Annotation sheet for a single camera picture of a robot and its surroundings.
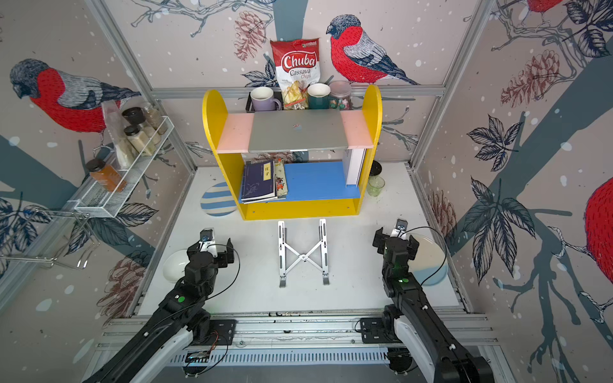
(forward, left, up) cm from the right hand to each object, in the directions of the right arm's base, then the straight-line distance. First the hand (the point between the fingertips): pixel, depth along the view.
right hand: (395, 228), depth 85 cm
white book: (+17, +16, +20) cm, 30 cm away
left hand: (-6, +63, +2) cm, 63 cm away
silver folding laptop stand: (-6, +41, -4) cm, 42 cm away
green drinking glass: (+28, +2, -8) cm, 29 cm away
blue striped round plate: (+19, +75, -11) cm, 78 cm away
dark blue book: (+15, +52, +6) cm, 55 cm away
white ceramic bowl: (-14, +81, -9) cm, 83 cm away
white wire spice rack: (-5, +93, +21) cm, 95 cm away
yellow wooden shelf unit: (+15, +30, +4) cm, 34 cm away
